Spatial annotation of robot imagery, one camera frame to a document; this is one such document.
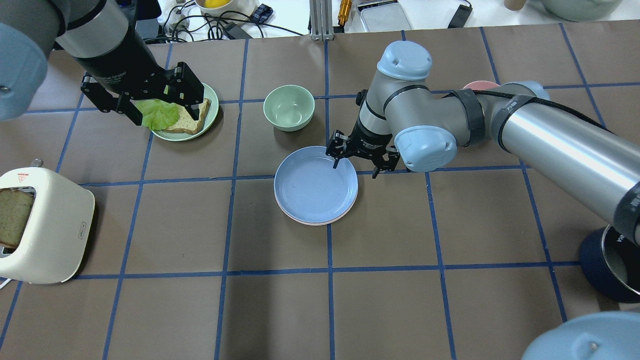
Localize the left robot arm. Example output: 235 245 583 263
0 0 204 126

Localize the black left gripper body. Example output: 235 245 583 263
73 27 183 109

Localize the pink plate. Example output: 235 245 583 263
275 193 358 226

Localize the silver kitchen scale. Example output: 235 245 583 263
356 0 413 32

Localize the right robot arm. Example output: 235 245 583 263
326 41 639 246

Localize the white bowl with fruit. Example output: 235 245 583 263
195 0 258 20

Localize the green lettuce leaf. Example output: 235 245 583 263
135 99 181 131

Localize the black power adapter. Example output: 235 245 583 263
222 22 253 40

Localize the green plate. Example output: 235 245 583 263
151 83 222 142

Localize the cream toaster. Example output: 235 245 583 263
0 167 96 284

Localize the glass pot lid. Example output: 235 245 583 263
602 225 640 304

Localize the pink bowl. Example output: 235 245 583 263
462 80 499 91

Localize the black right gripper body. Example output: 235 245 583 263
348 120 396 160

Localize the dark blue pot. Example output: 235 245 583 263
579 227 621 303

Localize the blue plate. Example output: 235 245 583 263
273 145 359 198

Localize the aluminium frame post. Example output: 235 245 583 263
309 0 335 42

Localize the bread slice in toaster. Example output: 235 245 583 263
0 188 35 249

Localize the black phone on desk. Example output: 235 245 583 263
447 4 473 28

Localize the brown bread slice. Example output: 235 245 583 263
162 97 211 135

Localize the green bowl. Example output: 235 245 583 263
263 84 315 132

